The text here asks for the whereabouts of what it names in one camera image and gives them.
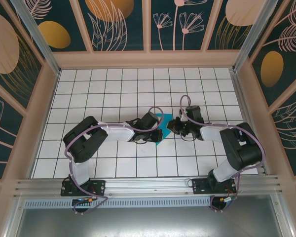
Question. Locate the blue paper sheet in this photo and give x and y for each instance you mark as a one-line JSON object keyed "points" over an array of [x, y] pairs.
{"points": [[165, 123]]}

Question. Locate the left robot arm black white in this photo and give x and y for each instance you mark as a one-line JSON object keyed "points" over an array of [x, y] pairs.
{"points": [[86, 140]]}

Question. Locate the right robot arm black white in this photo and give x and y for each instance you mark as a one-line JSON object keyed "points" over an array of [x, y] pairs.
{"points": [[241, 148]]}

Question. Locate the grey metal base sheet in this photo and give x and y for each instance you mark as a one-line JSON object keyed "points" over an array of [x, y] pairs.
{"points": [[148, 222]]}

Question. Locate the gold oval and feather panel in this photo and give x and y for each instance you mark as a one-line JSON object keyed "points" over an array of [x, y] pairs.
{"points": [[271, 69]]}

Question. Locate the gold disc and leaves panel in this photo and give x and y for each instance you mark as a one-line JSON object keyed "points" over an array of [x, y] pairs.
{"points": [[108, 12]]}

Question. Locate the pale disc gold lines panel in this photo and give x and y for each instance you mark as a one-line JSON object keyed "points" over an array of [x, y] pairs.
{"points": [[236, 12]]}

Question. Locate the aluminium side rail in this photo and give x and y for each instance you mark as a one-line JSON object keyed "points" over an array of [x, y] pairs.
{"points": [[245, 111]]}

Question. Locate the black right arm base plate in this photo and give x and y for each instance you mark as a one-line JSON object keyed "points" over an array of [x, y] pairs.
{"points": [[199, 187]]}

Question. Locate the long aluminium base rail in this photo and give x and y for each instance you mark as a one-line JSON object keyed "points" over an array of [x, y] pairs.
{"points": [[150, 184]]}

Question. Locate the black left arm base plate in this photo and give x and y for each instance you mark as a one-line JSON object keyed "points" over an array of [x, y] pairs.
{"points": [[98, 187]]}

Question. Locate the pink flowers wall panel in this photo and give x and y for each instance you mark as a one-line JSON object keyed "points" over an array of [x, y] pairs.
{"points": [[167, 37]]}

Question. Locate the pale leaf outlines wall panel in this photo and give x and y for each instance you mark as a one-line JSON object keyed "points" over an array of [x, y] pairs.
{"points": [[293, 128]]}

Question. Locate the aluminium corner post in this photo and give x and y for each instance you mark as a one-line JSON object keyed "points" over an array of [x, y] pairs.
{"points": [[39, 42], [251, 37]]}

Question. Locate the gold oval wall panel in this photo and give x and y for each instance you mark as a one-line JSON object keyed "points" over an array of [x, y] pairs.
{"points": [[54, 34]]}

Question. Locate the aluminium lower frame rail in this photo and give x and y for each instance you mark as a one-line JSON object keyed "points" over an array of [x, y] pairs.
{"points": [[13, 219], [283, 217]]}

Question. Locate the single flower wall panel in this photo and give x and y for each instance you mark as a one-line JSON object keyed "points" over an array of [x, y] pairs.
{"points": [[2, 138]]}

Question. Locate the large pale disc wall panel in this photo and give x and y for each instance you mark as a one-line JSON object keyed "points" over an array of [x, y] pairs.
{"points": [[5, 49]]}

